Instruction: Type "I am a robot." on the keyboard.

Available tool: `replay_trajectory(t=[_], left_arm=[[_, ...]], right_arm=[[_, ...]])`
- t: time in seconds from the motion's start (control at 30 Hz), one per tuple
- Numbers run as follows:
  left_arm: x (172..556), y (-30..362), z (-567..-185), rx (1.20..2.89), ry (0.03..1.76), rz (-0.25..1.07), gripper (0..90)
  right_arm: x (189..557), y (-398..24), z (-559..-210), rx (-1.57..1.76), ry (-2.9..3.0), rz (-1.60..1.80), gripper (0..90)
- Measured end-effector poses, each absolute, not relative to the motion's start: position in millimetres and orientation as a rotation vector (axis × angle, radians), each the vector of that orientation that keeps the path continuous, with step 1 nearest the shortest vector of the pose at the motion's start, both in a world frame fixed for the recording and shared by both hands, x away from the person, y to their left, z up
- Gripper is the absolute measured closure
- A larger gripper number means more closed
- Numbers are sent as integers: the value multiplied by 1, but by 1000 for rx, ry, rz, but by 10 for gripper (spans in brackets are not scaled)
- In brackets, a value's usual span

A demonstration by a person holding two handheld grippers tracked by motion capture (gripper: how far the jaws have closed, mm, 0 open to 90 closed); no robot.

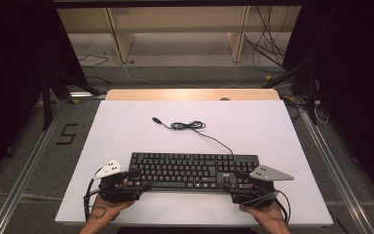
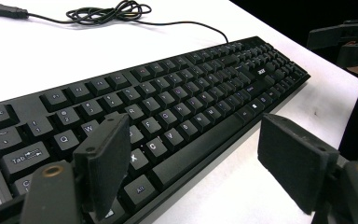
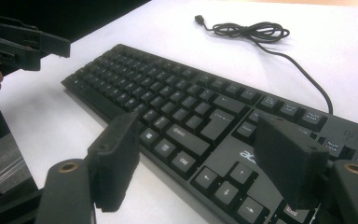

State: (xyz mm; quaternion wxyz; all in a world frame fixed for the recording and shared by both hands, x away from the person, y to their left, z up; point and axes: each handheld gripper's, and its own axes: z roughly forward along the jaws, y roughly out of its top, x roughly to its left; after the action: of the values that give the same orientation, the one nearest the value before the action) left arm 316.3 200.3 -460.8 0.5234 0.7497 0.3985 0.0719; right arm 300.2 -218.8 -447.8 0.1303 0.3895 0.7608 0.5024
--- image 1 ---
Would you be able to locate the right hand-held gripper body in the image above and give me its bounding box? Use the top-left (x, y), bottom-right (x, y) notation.
top-left (229, 164), bottom-right (295, 210)

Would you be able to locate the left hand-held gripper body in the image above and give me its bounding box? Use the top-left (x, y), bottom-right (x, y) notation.
top-left (93, 159), bottom-right (144, 205)

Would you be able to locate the black keyboard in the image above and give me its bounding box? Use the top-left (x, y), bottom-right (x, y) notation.
top-left (127, 151), bottom-right (261, 193)

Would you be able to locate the person's left hand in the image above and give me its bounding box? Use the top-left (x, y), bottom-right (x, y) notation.
top-left (88, 193), bottom-right (136, 228)

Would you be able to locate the person's right hand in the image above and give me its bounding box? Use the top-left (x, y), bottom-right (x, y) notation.
top-left (239, 202), bottom-right (287, 228)

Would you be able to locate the white table board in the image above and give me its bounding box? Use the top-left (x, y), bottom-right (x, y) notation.
top-left (54, 99), bottom-right (335, 228)

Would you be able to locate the silver metal bar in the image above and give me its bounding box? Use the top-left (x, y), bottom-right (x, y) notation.
top-left (68, 91), bottom-right (107, 99)

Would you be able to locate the wooden table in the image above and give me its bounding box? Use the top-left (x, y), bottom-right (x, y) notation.
top-left (104, 88), bottom-right (281, 101)

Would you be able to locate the black metal stand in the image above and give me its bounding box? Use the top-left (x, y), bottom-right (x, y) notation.
top-left (261, 55), bottom-right (322, 126)
top-left (35, 62), bottom-right (102, 132)

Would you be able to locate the light wooden shelf unit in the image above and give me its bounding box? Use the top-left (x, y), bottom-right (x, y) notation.
top-left (56, 5), bottom-right (304, 64)

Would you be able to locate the left hand-held gripper cable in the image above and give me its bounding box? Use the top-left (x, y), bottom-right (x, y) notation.
top-left (83, 167), bottom-right (109, 222)

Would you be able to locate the black keyboard cable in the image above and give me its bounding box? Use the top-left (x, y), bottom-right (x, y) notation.
top-left (151, 116), bottom-right (235, 156)

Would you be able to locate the aluminium floor rail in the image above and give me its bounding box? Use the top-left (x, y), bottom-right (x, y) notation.
top-left (0, 99), bottom-right (70, 234)
top-left (295, 102), bottom-right (374, 234)

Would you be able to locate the black floor cable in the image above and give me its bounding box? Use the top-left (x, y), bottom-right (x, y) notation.
top-left (77, 54), bottom-right (111, 84)

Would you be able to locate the bundle of black cables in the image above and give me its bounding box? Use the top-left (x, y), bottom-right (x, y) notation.
top-left (243, 5), bottom-right (295, 74)

